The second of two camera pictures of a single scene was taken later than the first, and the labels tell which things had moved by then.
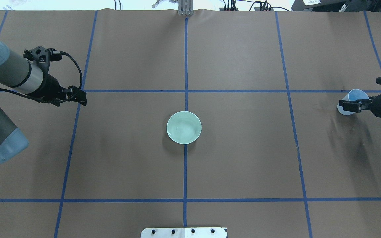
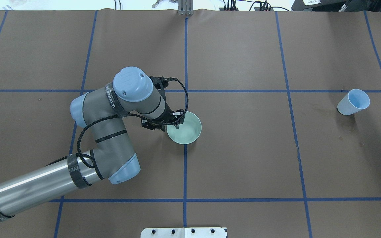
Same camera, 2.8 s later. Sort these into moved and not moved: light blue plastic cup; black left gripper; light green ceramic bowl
Moved: black left gripper
Not moved: light blue plastic cup; light green ceramic bowl
